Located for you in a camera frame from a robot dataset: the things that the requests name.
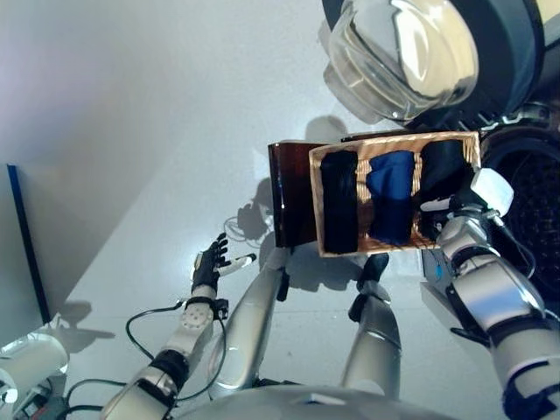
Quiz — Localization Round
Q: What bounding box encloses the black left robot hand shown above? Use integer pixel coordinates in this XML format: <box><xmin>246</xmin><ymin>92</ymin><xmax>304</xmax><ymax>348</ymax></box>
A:
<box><xmin>191</xmin><ymin>233</ymin><xmax>257</xmax><ymax>295</ymax></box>

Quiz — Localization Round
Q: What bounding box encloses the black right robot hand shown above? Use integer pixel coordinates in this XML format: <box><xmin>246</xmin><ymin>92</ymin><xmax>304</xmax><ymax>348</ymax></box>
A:
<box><xmin>419</xmin><ymin>183</ymin><xmax>489</xmax><ymax>233</ymax></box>

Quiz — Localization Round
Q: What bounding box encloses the black cloth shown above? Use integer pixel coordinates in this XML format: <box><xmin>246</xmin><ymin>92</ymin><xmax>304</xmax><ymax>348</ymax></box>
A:
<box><xmin>418</xmin><ymin>139</ymin><xmax>478</xmax><ymax>211</ymax></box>
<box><xmin>320</xmin><ymin>150</ymin><xmax>361</xmax><ymax>255</ymax></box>

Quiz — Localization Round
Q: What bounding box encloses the blue cloth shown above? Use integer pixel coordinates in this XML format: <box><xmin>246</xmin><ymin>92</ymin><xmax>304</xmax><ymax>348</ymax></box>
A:
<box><xmin>366</xmin><ymin>151</ymin><xmax>415</xmax><ymax>244</ymax></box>

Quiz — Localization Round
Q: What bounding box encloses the grey washing machine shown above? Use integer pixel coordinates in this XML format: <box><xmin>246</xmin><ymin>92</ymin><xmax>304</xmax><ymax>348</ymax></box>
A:
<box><xmin>419</xmin><ymin>102</ymin><xmax>560</xmax><ymax>333</ymax></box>

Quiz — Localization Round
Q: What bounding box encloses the round washing machine door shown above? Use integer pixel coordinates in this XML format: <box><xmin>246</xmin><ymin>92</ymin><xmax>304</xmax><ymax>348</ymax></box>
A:
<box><xmin>318</xmin><ymin>0</ymin><xmax>548</xmax><ymax>128</ymax></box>

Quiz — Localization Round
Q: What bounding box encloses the silver left robot leg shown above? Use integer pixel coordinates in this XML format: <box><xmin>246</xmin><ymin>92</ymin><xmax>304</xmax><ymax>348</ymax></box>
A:
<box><xmin>208</xmin><ymin>247</ymin><xmax>292</xmax><ymax>402</ymax></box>

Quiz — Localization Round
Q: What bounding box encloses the silver robot leg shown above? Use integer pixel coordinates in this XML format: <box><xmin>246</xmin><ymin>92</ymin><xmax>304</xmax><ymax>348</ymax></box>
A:
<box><xmin>208</xmin><ymin>247</ymin><xmax>292</xmax><ymax>402</ymax></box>
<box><xmin>340</xmin><ymin>253</ymin><xmax>403</xmax><ymax>402</ymax></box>

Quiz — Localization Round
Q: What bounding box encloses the glossy brown stool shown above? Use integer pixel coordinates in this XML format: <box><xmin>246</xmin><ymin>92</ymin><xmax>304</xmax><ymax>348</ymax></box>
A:
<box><xmin>267</xmin><ymin>140</ymin><xmax>364</xmax><ymax>249</ymax></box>

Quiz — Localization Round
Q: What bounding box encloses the rectangular wicker basket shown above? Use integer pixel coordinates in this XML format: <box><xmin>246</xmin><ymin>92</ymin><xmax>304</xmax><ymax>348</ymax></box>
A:
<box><xmin>308</xmin><ymin>130</ymin><xmax>482</xmax><ymax>258</ymax></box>

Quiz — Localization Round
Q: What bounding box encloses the silver right robot leg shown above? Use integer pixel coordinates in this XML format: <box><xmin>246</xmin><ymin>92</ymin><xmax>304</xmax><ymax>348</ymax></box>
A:
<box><xmin>340</xmin><ymin>253</ymin><xmax>403</xmax><ymax>402</ymax></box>

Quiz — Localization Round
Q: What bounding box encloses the grey robot torso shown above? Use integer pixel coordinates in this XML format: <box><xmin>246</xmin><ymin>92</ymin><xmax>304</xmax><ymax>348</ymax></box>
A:
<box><xmin>174</xmin><ymin>384</ymin><xmax>460</xmax><ymax>420</ymax></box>

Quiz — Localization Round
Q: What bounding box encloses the grey panel with blue edge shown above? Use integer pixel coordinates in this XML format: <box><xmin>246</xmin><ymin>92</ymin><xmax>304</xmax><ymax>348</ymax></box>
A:
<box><xmin>0</xmin><ymin>164</ymin><xmax>52</xmax><ymax>327</ymax></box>

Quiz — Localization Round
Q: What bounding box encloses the white round device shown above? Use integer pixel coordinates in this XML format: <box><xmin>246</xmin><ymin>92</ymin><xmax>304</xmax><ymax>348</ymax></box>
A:
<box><xmin>0</xmin><ymin>334</ymin><xmax>71</xmax><ymax>408</ymax></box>

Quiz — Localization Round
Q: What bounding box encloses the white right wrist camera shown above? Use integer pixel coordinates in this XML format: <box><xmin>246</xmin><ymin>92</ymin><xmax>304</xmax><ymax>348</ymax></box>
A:
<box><xmin>470</xmin><ymin>168</ymin><xmax>515</xmax><ymax>216</ymax></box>

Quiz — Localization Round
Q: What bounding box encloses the white floor cable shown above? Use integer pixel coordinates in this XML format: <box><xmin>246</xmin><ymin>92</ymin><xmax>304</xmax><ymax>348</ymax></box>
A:
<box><xmin>222</xmin><ymin>216</ymin><xmax>272</xmax><ymax>242</ymax></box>

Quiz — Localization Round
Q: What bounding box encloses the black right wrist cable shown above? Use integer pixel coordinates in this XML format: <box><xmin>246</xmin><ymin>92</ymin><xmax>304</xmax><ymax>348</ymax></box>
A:
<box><xmin>492</xmin><ymin>212</ymin><xmax>548</xmax><ymax>316</ymax></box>

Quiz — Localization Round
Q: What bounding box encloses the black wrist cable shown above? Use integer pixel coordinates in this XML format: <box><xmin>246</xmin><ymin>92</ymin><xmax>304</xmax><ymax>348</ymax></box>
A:
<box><xmin>125</xmin><ymin>299</ymin><xmax>228</xmax><ymax>402</ymax></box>
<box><xmin>492</xmin><ymin>212</ymin><xmax>548</xmax><ymax>316</ymax></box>

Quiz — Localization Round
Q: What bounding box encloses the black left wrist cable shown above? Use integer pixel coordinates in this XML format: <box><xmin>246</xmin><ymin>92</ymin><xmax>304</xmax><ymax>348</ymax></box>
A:
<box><xmin>125</xmin><ymin>299</ymin><xmax>228</xmax><ymax>402</ymax></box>

